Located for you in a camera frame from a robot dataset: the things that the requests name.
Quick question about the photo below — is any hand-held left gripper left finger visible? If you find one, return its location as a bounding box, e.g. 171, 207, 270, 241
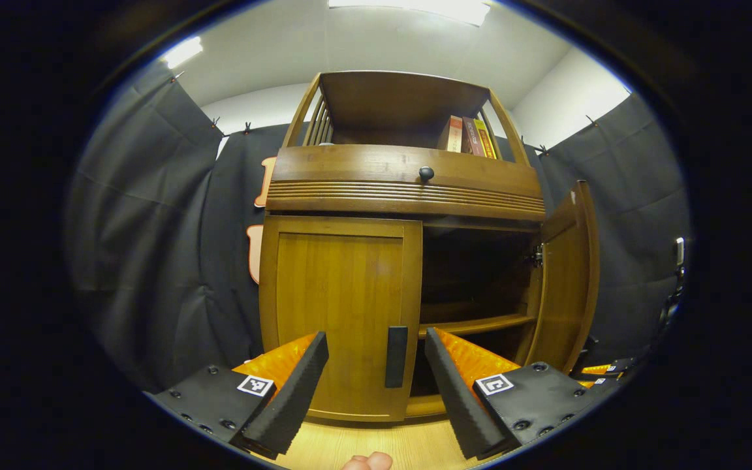
144, 331, 330, 460

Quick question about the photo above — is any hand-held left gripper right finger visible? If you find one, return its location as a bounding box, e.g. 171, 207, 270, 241
424, 327, 618, 461

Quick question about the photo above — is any wooden cabinet door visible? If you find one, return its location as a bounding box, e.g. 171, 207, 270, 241
258, 215, 424, 422
523, 181, 602, 376

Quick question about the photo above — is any wooden double-door shoe cabinet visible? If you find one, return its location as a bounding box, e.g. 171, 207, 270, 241
257, 70, 602, 424

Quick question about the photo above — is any wooden cabinet shelf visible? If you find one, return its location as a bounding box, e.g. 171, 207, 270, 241
418, 313, 537, 339

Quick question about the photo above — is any black backdrop cloth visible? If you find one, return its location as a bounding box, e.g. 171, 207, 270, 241
66, 62, 693, 392

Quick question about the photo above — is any wooden drawer with black knob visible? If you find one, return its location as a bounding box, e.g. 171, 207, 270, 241
265, 145, 546, 223

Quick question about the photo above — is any yellow book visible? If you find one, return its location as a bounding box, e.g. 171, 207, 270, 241
474, 118, 498, 160

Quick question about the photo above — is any dark brown book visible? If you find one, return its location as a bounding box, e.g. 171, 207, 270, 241
461, 117, 484, 157

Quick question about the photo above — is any tan and red book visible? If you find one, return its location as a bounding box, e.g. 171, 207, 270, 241
438, 116, 463, 153

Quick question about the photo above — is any narrow ceiling light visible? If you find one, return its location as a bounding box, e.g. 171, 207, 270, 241
161, 36, 204, 69

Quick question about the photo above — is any large ceiling light panel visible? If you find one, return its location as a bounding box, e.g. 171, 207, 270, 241
329, 0, 491, 27

